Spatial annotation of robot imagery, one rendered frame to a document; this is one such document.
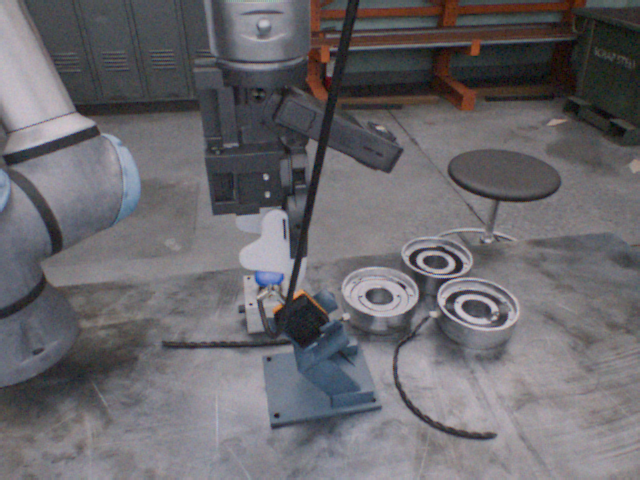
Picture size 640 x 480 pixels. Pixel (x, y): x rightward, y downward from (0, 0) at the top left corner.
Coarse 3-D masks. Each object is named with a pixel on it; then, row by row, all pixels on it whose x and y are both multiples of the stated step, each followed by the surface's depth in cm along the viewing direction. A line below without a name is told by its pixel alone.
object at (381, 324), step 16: (352, 272) 70; (368, 272) 72; (384, 272) 72; (400, 272) 70; (352, 288) 70; (368, 288) 69; (384, 288) 70; (416, 288) 68; (352, 304) 65; (368, 304) 67; (416, 304) 66; (352, 320) 66; (368, 320) 64; (384, 320) 64; (400, 320) 64
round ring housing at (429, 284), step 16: (416, 240) 78; (432, 240) 78; (448, 240) 78; (432, 256) 77; (448, 256) 76; (464, 256) 76; (416, 272) 71; (432, 272) 73; (448, 272) 73; (464, 272) 71; (432, 288) 71
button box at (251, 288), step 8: (248, 280) 68; (288, 280) 68; (248, 288) 67; (256, 288) 67; (248, 296) 66; (256, 296) 66; (248, 304) 64; (256, 304) 64; (264, 304) 64; (272, 304) 64; (240, 312) 68; (248, 312) 64; (256, 312) 64; (272, 312) 65; (248, 320) 65; (256, 320) 65; (248, 328) 66; (256, 328) 66
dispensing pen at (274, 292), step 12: (264, 288) 50; (276, 288) 50; (300, 300) 51; (276, 312) 52; (300, 312) 51; (312, 312) 51; (276, 324) 51; (288, 324) 51; (300, 324) 52; (312, 324) 52; (324, 324) 52; (300, 336) 53; (312, 336) 53; (348, 360) 58
